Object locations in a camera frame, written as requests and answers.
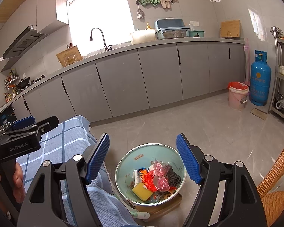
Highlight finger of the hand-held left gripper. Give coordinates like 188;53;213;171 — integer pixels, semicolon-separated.
1;116;36;130
8;115;59;140

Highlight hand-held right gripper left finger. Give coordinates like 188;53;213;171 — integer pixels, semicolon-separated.
18;132;110;227

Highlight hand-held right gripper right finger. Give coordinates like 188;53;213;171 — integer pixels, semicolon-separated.
176;133;262;227

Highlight black foam net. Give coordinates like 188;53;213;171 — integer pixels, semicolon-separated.
167;164;181;187

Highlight clear plastic wrap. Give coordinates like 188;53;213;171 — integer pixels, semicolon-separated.
153;160;172;192

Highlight pale green metal basin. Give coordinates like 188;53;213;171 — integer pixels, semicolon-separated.
115;143;188;205

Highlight red and clear wrapper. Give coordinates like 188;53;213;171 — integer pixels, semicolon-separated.
142;171;155;183

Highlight person's left hand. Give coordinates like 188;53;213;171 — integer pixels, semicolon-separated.
0;162;26;205

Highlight blue checkered tablecloth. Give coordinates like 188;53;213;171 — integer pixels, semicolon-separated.
15;115;142;227

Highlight black wok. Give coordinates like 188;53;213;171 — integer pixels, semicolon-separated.
8;77;31;91

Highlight spice rack with bottles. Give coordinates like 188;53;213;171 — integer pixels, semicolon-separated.
3;68;19;102

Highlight gas stove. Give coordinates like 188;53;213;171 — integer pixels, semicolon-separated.
16;74;46;90

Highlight yellow sponge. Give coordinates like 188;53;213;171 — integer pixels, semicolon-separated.
132;182;154;201

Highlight black range hood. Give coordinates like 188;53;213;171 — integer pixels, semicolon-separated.
0;25;48;62

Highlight pink bucket with red liner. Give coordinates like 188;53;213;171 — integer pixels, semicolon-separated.
227;82;249;110

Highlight cardboard piece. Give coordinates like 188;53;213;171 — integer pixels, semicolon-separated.
250;107;268;121

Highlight grey lower kitchen cabinets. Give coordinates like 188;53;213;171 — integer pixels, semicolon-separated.
5;41;247;128

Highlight wicker chair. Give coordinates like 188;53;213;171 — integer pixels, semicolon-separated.
257;132;284;227

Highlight curved steel faucet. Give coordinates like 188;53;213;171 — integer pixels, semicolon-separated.
89;28;113;52

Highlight grey kitchen countertop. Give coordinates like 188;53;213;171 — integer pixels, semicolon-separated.
0;37;245;121

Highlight bright window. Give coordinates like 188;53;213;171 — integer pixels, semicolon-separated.
67;0;135;56

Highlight steel colander basin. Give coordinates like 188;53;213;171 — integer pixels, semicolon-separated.
163;30;188;39

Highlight small green plastic basin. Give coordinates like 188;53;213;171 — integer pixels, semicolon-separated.
188;30;206;38

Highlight white plastic tub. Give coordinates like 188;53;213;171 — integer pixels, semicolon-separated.
130;28;157;45

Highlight blue dish rack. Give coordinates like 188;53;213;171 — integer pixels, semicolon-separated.
154;18;190;40

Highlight small wooden cutting board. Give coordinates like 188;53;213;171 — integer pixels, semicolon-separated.
220;19;241;38

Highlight steel shelf rack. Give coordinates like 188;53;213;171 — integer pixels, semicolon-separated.
268;26;284;126

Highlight beige hanging gloves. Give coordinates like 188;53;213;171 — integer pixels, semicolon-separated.
160;0;178;9

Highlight green hanging cloth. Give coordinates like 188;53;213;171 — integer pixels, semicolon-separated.
137;0;162;7

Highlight pale green plastic handle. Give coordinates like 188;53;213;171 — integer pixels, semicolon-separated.
130;209;150;219

